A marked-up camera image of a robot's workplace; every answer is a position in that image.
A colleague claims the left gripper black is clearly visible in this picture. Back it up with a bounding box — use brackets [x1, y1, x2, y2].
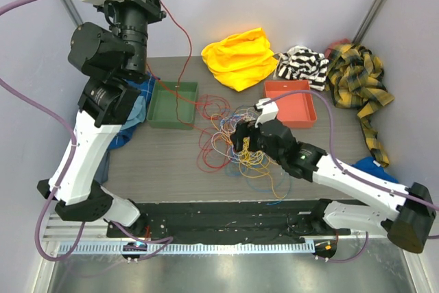
[97, 0, 167, 79]

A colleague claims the red cable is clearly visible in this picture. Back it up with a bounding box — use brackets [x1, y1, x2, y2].
[195, 93, 234, 173]
[132, 0, 227, 129]

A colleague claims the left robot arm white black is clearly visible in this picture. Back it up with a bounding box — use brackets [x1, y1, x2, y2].
[37, 0, 165, 237]

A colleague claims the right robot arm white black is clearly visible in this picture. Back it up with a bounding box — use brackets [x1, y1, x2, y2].
[230, 119, 436, 254]

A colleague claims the orange-red plastic tray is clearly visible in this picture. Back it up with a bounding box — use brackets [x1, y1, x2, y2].
[264, 80, 317, 129]

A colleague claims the blue plaid cloth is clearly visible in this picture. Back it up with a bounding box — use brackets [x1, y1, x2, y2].
[108, 77, 156, 150]

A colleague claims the green plastic tray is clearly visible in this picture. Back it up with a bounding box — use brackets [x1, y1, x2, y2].
[147, 80, 198, 130]

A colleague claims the black white striped cloth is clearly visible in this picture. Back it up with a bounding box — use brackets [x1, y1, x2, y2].
[274, 45, 330, 91]

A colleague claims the light blue cloth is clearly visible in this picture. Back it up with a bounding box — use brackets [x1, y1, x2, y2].
[121, 96, 146, 130]

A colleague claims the yellow black plaid cloth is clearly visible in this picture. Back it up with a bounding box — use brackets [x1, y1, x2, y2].
[327, 43, 395, 167]

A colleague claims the bright blue cloth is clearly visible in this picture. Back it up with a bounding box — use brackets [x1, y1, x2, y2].
[351, 156, 399, 183]

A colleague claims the pink cloth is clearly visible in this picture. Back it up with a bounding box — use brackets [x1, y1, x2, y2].
[324, 38, 351, 58]

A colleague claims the grey folded cloth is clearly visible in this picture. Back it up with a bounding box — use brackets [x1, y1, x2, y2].
[94, 150, 110, 185]

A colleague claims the white cable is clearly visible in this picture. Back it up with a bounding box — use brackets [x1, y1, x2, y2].
[209, 107, 265, 167]

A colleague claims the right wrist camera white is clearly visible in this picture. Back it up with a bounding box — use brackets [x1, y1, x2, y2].
[254, 98, 278, 127]

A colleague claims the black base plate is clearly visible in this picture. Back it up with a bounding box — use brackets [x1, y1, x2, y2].
[126, 200, 350, 245]

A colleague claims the white slotted cable duct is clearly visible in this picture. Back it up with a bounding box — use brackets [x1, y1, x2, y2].
[73, 240, 315, 255]

